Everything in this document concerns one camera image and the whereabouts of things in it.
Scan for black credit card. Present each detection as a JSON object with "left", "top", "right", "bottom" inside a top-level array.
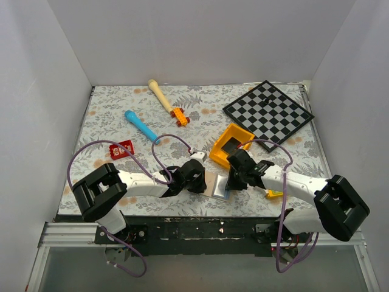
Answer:
[{"left": 221, "top": 137, "right": 241, "bottom": 155}]

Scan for yellow plastic bin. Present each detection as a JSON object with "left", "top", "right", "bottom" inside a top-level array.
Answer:
[{"left": 209, "top": 123, "right": 255, "bottom": 169}]

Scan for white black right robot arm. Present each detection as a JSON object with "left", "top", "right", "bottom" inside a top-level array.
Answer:
[{"left": 226, "top": 149, "right": 370, "bottom": 242}]

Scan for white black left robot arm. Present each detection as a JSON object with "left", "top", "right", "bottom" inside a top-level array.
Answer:
[{"left": 72, "top": 159, "right": 207, "bottom": 243}]

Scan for colourful toy block cluster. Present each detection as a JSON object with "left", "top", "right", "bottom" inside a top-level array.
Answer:
[{"left": 265, "top": 189, "right": 283, "bottom": 200}]

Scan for orange toy car chassis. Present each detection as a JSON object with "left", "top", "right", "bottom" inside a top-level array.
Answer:
[{"left": 170, "top": 108, "right": 190, "bottom": 127}]

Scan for black silver chessboard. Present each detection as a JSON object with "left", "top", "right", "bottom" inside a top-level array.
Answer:
[{"left": 222, "top": 80, "right": 314, "bottom": 153}]

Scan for red printed toy block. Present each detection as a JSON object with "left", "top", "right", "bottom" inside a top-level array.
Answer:
[{"left": 109, "top": 140, "right": 134, "bottom": 160}]

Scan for blue toy microphone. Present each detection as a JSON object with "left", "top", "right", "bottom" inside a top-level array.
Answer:
[{"left": 124, "top": 110, "right": 160, "bottom": 144}]

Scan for cream toy microphone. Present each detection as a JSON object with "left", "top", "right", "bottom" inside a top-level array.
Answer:
[{"left": 148, "top": 79, "right": 173, "bottom": 114}]

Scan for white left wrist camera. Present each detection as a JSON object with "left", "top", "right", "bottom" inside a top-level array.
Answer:
[{"left": 190, "top": 151, "right": 207, "bottom": 164}]

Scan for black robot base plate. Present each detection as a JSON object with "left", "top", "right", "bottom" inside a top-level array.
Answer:
[{"left": 54, "top": 215, "right": 308, "bottom": 258}]

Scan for aluminium frame rail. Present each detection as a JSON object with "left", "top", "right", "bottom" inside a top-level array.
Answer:
[{"left": 26, "top": 221, "right": 107, "bottom": 290}]

